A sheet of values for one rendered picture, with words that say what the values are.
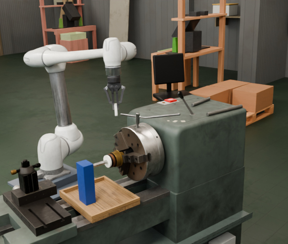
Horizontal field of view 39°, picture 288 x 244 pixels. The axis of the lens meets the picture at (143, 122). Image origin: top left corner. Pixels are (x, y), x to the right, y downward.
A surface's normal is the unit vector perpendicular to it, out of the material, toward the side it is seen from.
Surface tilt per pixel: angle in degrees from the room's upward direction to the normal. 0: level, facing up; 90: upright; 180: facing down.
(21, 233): 0
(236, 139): 90
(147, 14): 90
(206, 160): 90
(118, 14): 84
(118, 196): 0
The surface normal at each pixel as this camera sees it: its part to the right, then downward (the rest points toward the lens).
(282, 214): -0.03, -0.95
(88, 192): 0.61, 0.23
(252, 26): -0.69, 0.24
